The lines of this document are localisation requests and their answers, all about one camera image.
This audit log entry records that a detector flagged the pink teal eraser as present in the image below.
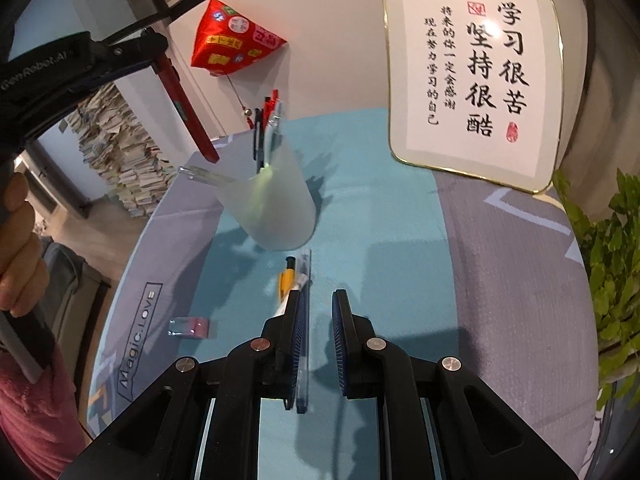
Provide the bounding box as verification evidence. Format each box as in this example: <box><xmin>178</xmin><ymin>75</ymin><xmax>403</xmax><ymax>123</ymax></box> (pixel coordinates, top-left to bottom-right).
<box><xmin>167</xmin><ymin>316</ymin><xmax>209</xmax><ymax>339</ymax></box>

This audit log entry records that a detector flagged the red pen with clear grip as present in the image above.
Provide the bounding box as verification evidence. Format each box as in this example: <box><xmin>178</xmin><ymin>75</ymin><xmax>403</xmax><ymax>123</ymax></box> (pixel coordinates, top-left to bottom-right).
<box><xmin>262</xmin><ymin>89</ymin><xmax>279</xmax><ymax>125</ymax></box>

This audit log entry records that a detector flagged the dark blue clear pen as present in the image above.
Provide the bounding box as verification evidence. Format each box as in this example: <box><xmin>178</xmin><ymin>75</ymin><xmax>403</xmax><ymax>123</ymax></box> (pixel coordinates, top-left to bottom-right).
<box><xmin>295</xmin><ymin>248</ymin><xmax>311</xmax><ymax>415</ymax></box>

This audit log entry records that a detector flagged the green highlighter pen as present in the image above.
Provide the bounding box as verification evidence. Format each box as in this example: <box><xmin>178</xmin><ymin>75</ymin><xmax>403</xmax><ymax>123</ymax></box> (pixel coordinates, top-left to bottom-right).
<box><xmin>252</xmin><ymin>112</ymin><xmax>283</xmax><ymax>226</ymax></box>

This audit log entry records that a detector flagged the yellow black pen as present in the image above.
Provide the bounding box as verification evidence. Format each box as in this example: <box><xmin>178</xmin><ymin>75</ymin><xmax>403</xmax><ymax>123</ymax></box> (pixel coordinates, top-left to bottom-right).
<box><xmin>278</xmin><ymin>256</ymin><xmax>296</xmax><ymax>304</ymax></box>

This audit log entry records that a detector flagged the red black pen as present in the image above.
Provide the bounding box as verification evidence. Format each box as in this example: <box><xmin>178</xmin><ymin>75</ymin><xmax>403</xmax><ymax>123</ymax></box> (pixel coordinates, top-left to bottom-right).
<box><xmin>153</xmin><ymin>53</ymin><xmax>219</xmax><ymax>164</ymax></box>

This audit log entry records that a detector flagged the pink sleeve forearm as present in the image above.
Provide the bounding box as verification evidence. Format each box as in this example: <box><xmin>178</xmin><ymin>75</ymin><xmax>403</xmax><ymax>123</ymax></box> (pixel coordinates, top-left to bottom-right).
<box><xmin>1</xmin><ymin>350</ymin><xmax>87</xmax><ymax>479</ymax></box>

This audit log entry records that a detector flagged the person left hand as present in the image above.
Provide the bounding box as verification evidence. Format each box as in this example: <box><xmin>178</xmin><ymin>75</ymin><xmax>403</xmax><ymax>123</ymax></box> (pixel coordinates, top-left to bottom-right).
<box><xmin>0</xmin><ymin>174</ymin><xmax>49</xmax><ymax>318</ymax></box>

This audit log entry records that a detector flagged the red pyramid hanging ornament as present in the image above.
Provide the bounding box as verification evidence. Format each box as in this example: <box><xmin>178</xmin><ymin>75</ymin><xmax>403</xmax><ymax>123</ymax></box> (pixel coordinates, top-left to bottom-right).
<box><xmin>190</xmin><ymin>0</ymin><xmax>286</xmax><ymax>76</ymax></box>

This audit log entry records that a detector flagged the stack of papers on floor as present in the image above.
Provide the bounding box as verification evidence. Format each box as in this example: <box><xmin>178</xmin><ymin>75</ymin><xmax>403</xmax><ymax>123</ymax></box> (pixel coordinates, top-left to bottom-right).
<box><xmin>66</xmin><ymin>82</ymin><xmax>176</xmax><ymax>218</ymax></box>

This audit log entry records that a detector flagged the blue grey tablecloth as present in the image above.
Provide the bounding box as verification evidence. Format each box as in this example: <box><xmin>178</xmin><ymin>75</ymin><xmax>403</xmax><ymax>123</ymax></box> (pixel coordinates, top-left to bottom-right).
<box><xmin>85</xmin><ymin>109</ymin><xmax>598</xmax><ymax>479</ymax></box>

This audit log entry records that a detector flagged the frosted plastic pen cup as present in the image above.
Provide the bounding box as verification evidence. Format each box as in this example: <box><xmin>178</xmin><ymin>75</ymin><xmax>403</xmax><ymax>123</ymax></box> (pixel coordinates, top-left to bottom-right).
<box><xmin>214</xmin><ymin>136</ymin><xmax>317</xmax><ymax>252</ymax></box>

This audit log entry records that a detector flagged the green potted plant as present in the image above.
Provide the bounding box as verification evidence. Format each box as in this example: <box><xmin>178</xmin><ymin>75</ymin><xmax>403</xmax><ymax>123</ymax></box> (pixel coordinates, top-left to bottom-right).
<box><xmin>552</xmin><ymin>170</ymin><xmax>640</xmax><ymax>408</ymax></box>

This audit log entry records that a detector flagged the framed calligraphy sign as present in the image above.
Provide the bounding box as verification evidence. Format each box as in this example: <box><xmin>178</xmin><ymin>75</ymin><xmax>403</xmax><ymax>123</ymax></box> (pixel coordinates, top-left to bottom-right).
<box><xmin>383</xmin><ymin>0</ymin><xmax>563</xmax><ymax>193</ymax></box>

